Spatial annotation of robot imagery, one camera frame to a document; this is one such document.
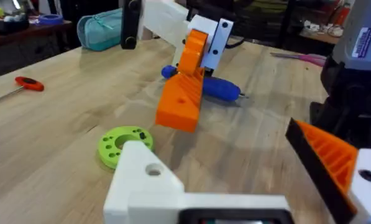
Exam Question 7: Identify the black cable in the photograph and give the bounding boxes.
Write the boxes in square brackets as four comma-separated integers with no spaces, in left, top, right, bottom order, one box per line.
[224,37,245,50]

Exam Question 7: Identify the dark wooden side table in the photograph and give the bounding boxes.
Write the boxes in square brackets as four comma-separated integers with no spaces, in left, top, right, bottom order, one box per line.
[0,19,73,52]

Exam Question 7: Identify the blue tape roll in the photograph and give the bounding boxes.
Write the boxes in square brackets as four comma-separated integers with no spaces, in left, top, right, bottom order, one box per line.
[37,13,65,26]

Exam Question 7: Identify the green disc with holes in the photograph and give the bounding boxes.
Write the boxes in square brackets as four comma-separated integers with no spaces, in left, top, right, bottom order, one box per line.
[97,125,155,170]

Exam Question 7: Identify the blue electric screwdriver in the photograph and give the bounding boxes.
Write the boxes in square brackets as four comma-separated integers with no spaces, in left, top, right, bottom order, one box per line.
[160,64,245,103]

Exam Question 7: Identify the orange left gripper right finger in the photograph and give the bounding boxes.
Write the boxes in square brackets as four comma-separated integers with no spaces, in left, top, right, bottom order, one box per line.
[285,117,371,224]

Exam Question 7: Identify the teal zip pouch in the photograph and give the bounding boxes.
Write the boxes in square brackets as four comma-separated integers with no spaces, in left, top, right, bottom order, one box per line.
[76,7,124,52]

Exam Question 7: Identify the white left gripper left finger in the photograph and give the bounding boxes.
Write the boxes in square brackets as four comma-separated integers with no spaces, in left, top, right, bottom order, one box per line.
[103,139,186,224]

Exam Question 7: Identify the pink scissors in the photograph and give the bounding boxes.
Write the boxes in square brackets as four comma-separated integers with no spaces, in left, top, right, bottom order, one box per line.
[270,52,328,68]

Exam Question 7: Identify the orange ribbed wedge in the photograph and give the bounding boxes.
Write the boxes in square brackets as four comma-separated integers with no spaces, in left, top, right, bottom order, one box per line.
[155,67,206,134]

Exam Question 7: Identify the black upright wrist plate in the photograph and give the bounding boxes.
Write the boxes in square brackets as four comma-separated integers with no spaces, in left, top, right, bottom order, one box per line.
[120,0,142,50]

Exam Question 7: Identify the red-handled hex key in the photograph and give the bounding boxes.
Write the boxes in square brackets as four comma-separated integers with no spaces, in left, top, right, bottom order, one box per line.
[0,75,45,107]

